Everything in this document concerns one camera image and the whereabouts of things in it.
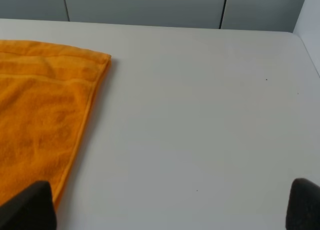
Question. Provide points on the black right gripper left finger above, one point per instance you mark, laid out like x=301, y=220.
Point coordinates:
x=30, y=209

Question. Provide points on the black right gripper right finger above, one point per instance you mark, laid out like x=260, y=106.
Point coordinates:
x=303, y=210

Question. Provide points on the orange terry towel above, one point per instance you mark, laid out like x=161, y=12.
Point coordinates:
x=47, y=93

